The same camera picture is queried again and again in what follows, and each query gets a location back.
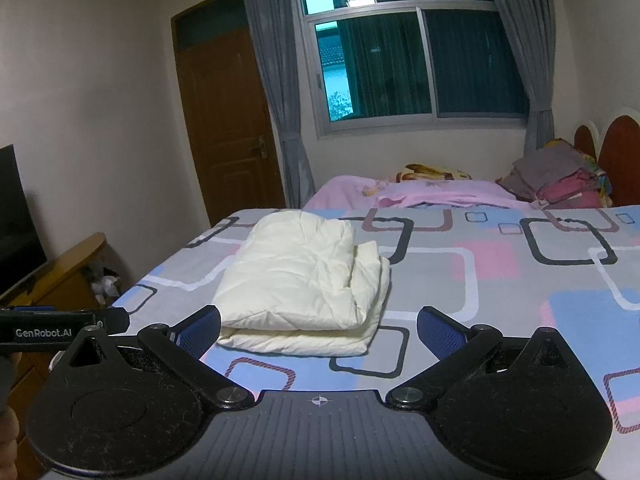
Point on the person's left hand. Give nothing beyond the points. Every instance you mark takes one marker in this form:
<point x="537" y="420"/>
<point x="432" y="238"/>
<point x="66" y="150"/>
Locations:
<point x="9" y="435"/>

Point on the yellow patterned pillow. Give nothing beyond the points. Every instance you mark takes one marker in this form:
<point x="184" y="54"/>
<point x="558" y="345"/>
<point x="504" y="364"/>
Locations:
<point x="430" y="172"/>

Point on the white crumpled clutter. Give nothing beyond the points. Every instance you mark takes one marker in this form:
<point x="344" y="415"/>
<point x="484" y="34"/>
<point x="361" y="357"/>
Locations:
<point x="105" y="285"/>

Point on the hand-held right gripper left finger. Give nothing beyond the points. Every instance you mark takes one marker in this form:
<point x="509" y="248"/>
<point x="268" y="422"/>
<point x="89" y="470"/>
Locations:
<point x="200" y="332"/>

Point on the brown wooden door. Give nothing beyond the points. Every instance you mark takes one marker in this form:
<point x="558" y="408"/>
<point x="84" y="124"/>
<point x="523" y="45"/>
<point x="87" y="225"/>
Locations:
<point x="225" y="135"/>

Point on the white puffer jacket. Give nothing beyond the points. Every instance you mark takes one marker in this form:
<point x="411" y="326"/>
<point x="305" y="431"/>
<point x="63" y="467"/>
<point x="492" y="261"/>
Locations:
<point x="300" y="270"/>

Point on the maroon folded cloth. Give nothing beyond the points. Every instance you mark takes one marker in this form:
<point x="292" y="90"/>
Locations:
<point x="570" y="190"/>

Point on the wooden television cabinet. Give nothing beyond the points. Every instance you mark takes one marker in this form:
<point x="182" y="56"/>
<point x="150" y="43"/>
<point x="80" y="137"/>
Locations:
<point x="65" y="280"/>

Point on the bed with patterned sheet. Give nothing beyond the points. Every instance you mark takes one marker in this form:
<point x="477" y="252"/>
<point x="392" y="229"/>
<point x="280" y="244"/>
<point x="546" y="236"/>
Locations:
<point x="500" y="270"/>

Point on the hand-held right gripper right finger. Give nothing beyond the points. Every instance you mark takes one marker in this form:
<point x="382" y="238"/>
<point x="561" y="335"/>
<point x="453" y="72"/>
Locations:
<point x="440" y="332"/>

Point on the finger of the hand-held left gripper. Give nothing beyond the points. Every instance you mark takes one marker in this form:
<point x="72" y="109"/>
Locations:
<point x="114" y="320"/>

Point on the black television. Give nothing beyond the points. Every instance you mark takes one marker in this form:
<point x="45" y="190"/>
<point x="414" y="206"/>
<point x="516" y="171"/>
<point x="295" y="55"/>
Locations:
<point x="17" y="220"/>

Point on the brown flower-shaped headboard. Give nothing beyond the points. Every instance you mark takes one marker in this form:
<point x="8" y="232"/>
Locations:
<point x="622" y="155"/>

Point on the grey folded cloth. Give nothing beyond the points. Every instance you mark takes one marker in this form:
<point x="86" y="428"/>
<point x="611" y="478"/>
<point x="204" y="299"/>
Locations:
<point x="550" y="165"/>

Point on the sliding glass window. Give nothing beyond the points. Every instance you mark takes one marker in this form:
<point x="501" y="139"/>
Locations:
<point x="470" y="60"/>

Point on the grey curtain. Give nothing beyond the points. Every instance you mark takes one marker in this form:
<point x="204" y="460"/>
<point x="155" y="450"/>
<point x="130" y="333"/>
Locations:
<point x="280" y="85"/>
<point x="530" y="35"/>

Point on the pink blanket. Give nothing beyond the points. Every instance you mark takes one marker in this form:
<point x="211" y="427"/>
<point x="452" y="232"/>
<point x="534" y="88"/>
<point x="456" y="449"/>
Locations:
<point x="350" y="192"/>

